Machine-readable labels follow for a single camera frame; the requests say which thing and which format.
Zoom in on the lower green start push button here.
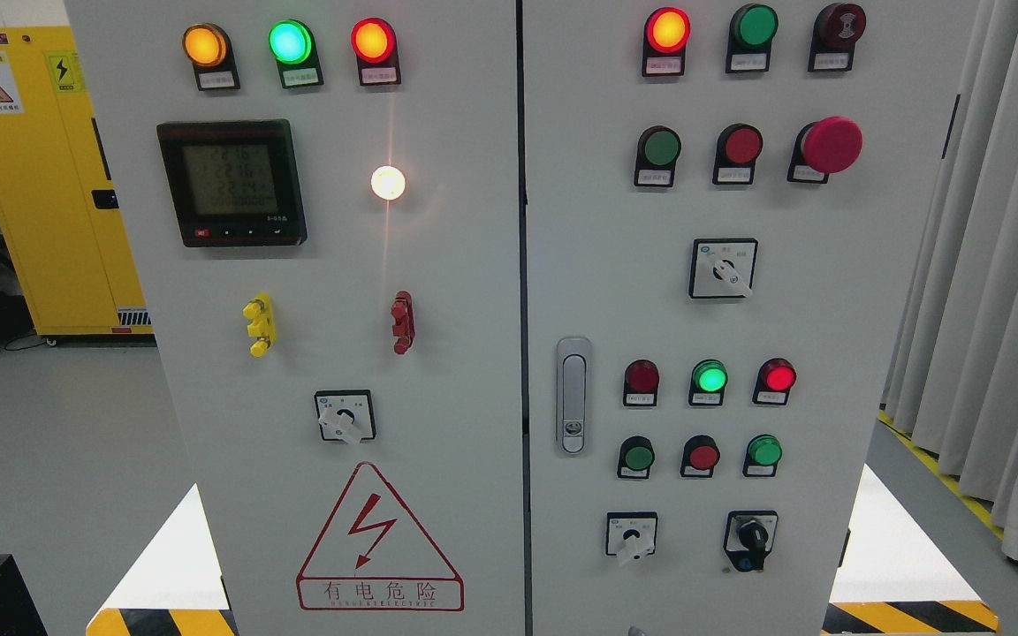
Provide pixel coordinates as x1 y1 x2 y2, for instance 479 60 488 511
617 435 656 480

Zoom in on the upper green push button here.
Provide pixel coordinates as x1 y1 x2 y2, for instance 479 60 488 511
633 125 681 188

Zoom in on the lower red push button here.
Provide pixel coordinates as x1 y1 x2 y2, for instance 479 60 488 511
680 435 722 479

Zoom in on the red push button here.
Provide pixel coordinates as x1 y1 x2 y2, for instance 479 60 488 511
711 122 764 186
680 435 722 479

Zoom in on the lower right green button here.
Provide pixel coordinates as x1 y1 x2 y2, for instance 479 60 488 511
742 433 783 478

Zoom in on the upper red push button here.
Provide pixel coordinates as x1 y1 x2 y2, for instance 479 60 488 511
711 122 764 186

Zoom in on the red emergency stop mushroom button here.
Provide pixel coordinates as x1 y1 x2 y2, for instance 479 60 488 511
786 116 863 185

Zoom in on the grey electrical control cabinet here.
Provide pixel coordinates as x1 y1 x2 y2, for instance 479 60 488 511
67 1 979 635

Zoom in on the red terminal connector block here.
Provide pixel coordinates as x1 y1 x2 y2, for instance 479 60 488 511
391 291 416 355

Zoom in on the dark red lamp middle row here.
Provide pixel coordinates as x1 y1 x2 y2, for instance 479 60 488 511
622 359 661 408

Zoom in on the white lit indicator lamp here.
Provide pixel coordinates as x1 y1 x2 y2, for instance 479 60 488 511
370 165 406 201

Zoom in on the green lit lamp middle row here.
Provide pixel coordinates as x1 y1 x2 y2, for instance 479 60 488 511
689 359 728 407

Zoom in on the yellow terminal connector block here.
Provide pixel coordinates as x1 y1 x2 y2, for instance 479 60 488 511
242 292 277 358

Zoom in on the red lit lamp middle row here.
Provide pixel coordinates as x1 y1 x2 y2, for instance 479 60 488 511
752 358 797 405

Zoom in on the red electrical hazard warning sticker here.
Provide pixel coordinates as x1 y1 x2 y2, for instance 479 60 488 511
296 462 465 611

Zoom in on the red indicator lamp top left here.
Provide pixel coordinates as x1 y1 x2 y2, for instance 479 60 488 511
350 17 401 86

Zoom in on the black digital power meter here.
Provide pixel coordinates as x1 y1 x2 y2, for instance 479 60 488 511
157 119 308 248

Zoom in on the red lit lamp top right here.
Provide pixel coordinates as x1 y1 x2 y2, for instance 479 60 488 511
642 5 691 78

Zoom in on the green indicator lamp top left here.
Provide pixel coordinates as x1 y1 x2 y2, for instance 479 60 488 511
268 19 323 89

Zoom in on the green lamp top right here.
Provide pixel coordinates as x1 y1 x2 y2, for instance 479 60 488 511
725 4 779 75

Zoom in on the yellow indicator lamp top left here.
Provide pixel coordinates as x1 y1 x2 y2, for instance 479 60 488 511
182 23 241 90

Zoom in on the dark red buzzer lamp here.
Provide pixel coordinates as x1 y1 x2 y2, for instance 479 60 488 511
808 3 866 72

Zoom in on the grey curtain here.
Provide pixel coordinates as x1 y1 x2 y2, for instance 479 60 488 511
882 1 1018 564

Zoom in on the yellow safety storage cabinet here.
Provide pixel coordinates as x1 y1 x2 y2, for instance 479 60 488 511
0 26 152 338

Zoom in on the silver cabinet door handle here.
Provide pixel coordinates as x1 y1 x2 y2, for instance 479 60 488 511
555 337 591 455

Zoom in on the left door rotary selector switch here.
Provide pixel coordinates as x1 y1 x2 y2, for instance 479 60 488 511
314 390 378 444

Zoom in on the upper right rotary selector switch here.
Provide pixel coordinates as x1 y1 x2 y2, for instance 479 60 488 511
689 238 759 300

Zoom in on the lower white rotary selector switch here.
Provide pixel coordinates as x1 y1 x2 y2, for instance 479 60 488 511
604 511 658 567

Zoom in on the black knob selector switch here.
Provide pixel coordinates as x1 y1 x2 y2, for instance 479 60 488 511
723 510 779 572

